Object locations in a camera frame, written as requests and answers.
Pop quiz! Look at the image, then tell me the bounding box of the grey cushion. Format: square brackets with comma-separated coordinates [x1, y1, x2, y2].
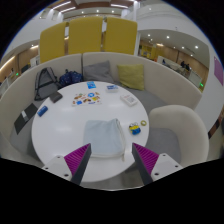
[82, 60, 116, 84]

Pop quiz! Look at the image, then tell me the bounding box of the yellow upholstered panel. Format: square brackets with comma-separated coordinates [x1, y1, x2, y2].
[39, 21, 68, 64]
[102, 17, 139, 56]
[67, 16, 104, 55]

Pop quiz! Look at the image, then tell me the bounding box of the small white and blue packet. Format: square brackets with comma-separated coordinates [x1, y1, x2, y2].
[106, 84, 120, 93]

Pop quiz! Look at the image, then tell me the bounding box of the curved white sofa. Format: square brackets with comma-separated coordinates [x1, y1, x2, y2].
[0, 51, 204, 161]

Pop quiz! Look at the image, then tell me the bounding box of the black flat laptop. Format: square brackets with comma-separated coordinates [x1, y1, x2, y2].
[13, 102, 39, 135]

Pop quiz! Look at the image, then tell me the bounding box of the yellow and blue cartoon toy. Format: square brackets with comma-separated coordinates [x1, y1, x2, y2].
[128, 121, 142, 136]

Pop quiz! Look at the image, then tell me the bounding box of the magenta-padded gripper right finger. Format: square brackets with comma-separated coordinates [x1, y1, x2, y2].
[131, 142, 184, 186]

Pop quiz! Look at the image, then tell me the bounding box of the yellow-green cushion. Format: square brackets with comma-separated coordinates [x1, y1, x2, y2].
[116, 63, 146, 92]

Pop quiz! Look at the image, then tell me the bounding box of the white rounded chair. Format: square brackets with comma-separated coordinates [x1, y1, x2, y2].
[146, 104, 210, 168]

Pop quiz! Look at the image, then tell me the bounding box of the light blue towel with lettering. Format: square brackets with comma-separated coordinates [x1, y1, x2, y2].
[82, 117, 128, 162]

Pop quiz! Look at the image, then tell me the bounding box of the flat white box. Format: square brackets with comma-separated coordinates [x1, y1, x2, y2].
[119, 93, 139, 107]

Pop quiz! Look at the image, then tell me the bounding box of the group of ceiling lights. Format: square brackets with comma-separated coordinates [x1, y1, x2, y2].
[51, 0, 134, 14]

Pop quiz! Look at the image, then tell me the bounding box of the colourful sticker sheet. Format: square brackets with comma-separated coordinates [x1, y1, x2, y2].
[71, 91, 102, 107]

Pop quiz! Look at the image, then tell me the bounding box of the purple wall sign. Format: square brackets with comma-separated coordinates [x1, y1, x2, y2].
[213, 55, 224, 87]

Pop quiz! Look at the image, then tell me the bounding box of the grey mesh backpack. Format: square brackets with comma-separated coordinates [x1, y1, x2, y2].
[33, 67, 62, 102]

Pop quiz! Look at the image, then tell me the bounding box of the dark blue patterned bag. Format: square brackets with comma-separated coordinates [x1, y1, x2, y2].
[58, 68, 84, 88]

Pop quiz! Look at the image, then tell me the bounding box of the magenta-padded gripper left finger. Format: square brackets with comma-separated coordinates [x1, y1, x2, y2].
[41, 143, 92, 186]

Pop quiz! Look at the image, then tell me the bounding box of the blue rectangular box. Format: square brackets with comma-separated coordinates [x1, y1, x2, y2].
[36, 105, 49, 118]

